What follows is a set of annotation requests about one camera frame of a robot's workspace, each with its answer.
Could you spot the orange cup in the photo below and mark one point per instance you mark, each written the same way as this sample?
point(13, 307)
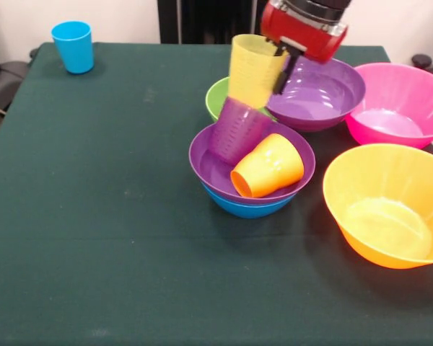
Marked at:
point(281, 158)
point(245, 184)

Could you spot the blue bowl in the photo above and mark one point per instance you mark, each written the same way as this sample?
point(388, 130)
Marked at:
point(249, 210)

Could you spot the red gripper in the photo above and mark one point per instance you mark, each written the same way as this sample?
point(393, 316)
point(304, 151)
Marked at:
point(303, 36)

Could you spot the purple cup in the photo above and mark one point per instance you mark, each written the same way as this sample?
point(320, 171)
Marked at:
point(238, 129)

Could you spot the orange bowl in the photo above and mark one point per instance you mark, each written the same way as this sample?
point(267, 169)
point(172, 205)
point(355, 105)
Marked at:
point(386, 216)

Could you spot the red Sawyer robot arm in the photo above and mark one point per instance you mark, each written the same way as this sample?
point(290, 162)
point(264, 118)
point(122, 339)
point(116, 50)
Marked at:
point(321, 7)

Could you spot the blue cup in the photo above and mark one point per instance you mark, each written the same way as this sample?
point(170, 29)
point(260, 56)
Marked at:
point(74, 47)

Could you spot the pink bowl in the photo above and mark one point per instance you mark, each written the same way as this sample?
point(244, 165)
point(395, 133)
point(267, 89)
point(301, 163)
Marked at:
point(400, 108)

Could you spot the black office chair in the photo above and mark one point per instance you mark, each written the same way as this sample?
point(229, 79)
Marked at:
point(427, 66)
point(3, 83)

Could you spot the dark green table cloth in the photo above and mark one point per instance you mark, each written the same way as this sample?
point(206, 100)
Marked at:
point(94, 234)

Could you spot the green bowl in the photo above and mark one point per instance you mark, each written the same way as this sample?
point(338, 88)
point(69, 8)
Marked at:
point(214, 97)

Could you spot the purple bowl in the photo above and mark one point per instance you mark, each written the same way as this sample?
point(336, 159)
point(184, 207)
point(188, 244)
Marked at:
point(321, 93)
point(205, 166)

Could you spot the yellow cup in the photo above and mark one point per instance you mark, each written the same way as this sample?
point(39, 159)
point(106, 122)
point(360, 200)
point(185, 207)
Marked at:
point(252, 72)

